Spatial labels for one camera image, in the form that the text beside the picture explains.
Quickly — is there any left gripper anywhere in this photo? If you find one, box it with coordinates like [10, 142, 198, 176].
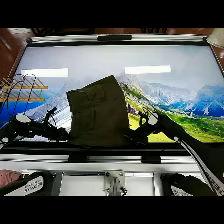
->
[42, 124, 72, 141]

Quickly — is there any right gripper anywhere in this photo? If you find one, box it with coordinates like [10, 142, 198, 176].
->
[125, 124, 152, 144]

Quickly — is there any olive green shirt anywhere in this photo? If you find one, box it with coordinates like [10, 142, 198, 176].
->
[65, 74, 132, 148]

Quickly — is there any pink garment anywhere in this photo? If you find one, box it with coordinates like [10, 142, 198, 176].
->
[0, 169, 26, 190]

